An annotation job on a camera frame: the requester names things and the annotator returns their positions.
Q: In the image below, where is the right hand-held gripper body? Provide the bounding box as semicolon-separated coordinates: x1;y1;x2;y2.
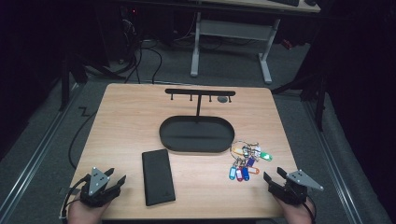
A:
267;169;324;206

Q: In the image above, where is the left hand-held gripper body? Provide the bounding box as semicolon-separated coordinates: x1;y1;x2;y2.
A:
79;167;121;208

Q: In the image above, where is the right hand-held gripper cable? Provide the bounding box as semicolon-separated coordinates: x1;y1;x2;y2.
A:
302;196;318;224

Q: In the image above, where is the hand-held gripper cable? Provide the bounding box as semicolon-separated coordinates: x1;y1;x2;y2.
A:
302;196;318;224
59;175;92;224

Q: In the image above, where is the person's left hand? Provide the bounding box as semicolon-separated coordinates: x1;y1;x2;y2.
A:
67;199;112;224

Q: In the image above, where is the black keyboard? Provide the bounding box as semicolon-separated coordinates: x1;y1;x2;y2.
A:
268;0;301;7

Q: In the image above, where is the left hand-held gripper cable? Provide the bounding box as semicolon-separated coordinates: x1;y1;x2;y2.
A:
59;175;92;224

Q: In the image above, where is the red object under desk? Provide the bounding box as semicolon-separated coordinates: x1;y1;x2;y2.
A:
280;38;294;51

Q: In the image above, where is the key bunch with coloured tags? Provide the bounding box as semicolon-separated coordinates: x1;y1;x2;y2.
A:
228;140;274;183

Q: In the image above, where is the metal floor rail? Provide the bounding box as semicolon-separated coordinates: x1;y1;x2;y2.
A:
0;83;79;218
303;99;365;224

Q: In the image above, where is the person's right hand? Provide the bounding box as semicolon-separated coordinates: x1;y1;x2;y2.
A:
275;195;316;224

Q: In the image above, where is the black floor cable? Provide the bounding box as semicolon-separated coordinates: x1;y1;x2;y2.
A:
67;109;98;171

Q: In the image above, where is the dark computer tower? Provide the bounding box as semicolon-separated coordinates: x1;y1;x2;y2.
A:
119;5;142;64

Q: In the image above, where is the white-framed wooden desk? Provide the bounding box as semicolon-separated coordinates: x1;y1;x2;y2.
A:
190;0;321;86

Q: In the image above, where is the bundle of black cables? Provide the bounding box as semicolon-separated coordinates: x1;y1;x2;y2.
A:
120;18;163;85

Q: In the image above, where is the black metal stand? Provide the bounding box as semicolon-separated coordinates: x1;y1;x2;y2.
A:
271;70;329;133
58;50;125;112

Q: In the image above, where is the black key rack with tray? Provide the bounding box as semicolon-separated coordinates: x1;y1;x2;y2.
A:
158;88;236;154

